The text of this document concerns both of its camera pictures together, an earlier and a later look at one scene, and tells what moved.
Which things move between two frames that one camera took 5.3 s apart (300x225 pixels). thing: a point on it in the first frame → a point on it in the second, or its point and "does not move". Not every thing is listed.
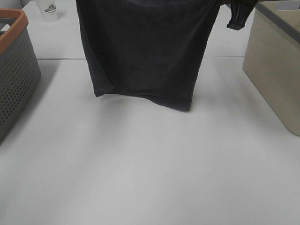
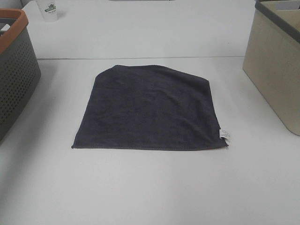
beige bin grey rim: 272,58 does not move
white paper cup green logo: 48,9 does not move
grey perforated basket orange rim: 20,70 does not move
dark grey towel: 156,48 → 148,107
